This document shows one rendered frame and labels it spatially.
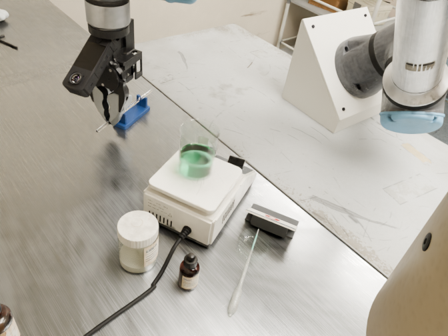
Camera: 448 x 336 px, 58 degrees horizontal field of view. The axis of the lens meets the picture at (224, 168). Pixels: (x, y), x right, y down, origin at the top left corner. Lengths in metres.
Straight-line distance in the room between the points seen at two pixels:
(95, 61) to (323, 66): 0.52
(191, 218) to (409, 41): 0.43
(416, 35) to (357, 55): 0.34
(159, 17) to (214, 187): 1.76
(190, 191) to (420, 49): 0.41
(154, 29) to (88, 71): 1.61
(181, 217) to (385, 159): 0.53
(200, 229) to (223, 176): 0.10
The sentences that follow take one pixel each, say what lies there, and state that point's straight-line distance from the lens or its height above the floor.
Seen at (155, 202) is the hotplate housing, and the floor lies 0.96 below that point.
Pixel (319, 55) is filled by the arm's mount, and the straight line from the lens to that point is 1.00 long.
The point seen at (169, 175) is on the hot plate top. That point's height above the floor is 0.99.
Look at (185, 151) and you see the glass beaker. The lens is 0.63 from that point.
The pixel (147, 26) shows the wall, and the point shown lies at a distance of 2.31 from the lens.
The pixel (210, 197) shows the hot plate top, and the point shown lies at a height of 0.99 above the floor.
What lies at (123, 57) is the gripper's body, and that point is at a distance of 0.81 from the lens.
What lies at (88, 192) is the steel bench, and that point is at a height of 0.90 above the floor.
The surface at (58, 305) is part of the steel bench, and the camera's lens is 0.63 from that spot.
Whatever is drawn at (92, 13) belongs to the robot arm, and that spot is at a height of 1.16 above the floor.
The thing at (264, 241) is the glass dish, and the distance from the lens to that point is 0.70.
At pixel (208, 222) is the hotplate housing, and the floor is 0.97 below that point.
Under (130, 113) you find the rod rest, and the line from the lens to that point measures 0.94.
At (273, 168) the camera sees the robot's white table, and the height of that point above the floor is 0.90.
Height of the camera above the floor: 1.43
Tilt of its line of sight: 40 degrees down
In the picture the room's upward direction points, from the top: 10 degrees clockwise
